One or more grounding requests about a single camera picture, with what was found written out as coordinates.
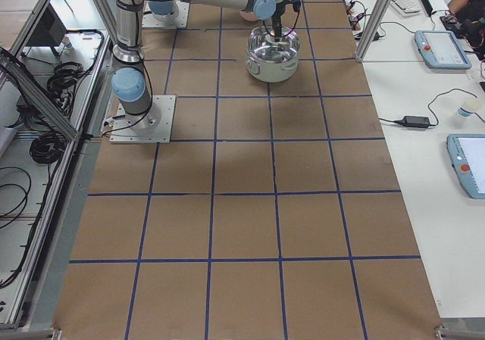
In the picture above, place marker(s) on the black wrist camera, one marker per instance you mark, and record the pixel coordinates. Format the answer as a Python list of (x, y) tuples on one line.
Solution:
[(296, 5)]

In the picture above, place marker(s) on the teach pendant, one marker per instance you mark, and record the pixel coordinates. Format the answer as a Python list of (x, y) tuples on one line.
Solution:
[(467, 156), (441, 50)]

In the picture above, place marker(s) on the lower teach pendant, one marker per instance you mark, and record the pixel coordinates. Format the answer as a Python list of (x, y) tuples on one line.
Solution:
[(467, 156)]

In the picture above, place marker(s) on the black phone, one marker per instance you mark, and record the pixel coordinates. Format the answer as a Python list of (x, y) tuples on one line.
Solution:
[(427, 7)]

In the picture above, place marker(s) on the black power adapter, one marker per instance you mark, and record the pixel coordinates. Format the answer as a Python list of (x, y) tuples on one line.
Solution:
[(414, 122)]

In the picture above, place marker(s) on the aluminium frame post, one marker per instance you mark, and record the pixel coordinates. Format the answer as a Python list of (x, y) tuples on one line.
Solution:
[(367, 37)]

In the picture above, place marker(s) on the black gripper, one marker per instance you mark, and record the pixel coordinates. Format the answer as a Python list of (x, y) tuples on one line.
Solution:
[(277, 13)]

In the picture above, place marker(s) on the black monitor box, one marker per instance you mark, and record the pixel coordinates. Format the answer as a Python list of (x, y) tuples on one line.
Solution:
[(48, 31)]

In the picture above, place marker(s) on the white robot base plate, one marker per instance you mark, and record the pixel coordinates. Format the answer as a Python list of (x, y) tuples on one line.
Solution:
[(153, 128)]

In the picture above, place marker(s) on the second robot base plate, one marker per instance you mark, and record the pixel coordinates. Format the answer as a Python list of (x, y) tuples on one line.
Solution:
[(165, 15)]

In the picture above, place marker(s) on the aluminium frame rail left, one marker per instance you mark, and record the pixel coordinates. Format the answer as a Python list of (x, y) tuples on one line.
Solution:
[(36, 96)]

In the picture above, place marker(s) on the person at desk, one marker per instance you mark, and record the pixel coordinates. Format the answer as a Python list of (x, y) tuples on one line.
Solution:
[(470, 15)]

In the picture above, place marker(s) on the white paper cup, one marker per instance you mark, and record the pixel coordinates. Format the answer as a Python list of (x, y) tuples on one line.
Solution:
[(469, 107)]

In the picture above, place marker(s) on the upper teach pendant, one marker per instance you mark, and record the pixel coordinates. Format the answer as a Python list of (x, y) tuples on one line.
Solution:
[(441, 50)]

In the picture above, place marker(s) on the glass pot lid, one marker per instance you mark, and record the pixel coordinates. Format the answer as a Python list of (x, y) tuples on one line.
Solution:
[(263, 45)]

